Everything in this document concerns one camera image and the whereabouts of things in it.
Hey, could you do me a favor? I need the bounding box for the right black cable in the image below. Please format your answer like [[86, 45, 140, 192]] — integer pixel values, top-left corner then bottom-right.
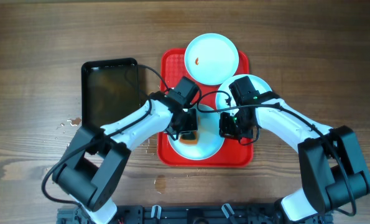
[[196, 90, 358, 217]]

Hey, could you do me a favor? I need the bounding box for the left black cable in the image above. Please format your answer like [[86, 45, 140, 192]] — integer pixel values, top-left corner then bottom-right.
[[40, 63, 173, 206]]

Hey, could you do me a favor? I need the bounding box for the black water tray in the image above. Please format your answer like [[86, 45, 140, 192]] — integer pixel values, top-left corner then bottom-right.
[[81, 58, 141, 128]]

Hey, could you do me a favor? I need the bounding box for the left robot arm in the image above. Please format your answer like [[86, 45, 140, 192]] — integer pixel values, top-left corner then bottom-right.
[[49, 96, 191, 223]]

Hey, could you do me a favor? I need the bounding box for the green orange sponge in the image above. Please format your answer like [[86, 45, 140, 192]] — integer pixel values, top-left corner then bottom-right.
[[179, 131, 198, 145]]

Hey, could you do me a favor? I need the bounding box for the light blue plate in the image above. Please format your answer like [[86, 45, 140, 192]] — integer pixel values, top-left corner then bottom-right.
[[215, 74, 272, 110], [168, 105, 224, 161], [184, 33, 239, 86]]

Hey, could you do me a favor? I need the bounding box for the black cable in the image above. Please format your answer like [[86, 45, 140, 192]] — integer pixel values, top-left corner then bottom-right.
[[40, 63, 173, 206], [196, 90, 358, 217]]

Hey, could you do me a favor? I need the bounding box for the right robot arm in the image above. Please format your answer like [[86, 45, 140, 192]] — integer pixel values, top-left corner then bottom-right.
[[217, 93, 370, 223]]

